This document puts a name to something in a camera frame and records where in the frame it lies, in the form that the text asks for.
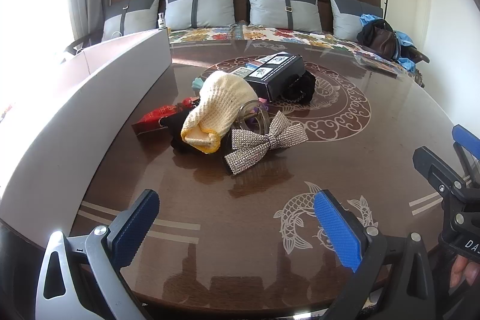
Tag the red packet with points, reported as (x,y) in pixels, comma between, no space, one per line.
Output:
(153,117)

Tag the black scrunchie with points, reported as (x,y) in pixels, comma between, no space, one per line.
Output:
(304,87)

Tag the teal and purple toy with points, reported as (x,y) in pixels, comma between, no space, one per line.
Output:
(197,83)

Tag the brown handbag with clothes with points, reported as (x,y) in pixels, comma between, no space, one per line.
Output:
(405,39)

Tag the small white bottle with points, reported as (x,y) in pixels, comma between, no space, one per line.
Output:
(161,22)

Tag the silver rhinestone bow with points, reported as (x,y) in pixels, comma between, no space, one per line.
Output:
(262,140)

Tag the brown patterned wooden desk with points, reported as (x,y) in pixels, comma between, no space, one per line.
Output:
(375,155)

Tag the white cardboard box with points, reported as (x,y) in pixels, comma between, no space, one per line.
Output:
(75,125)

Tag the dark wooden sofa armrest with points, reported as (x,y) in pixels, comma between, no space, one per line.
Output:
(78,48)
(420,61)

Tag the cream knitted glove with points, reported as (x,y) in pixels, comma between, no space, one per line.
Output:
(217,102)

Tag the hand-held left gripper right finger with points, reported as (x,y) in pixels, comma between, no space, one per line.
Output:
(335,230)

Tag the clear plastic hair clip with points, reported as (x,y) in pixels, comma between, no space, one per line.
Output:
(258,117)

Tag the person's right hand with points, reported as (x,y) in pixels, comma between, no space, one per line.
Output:
(463,273)

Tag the black box with white labels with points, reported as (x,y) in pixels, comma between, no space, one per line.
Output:
(277,78)

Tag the grey sofa pillow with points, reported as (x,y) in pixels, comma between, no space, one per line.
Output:
(131,18)
(281,10)
(348,20)
(198,9)

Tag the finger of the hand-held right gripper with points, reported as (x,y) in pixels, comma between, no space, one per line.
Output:
(431,164)
(465,139)

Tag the clear plastic sleeve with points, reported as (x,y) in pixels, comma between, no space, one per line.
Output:
(378,64)

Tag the blue and white carton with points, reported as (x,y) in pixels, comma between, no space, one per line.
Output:
(247,66)

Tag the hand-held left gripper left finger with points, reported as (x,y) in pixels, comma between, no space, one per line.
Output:
(135,226)

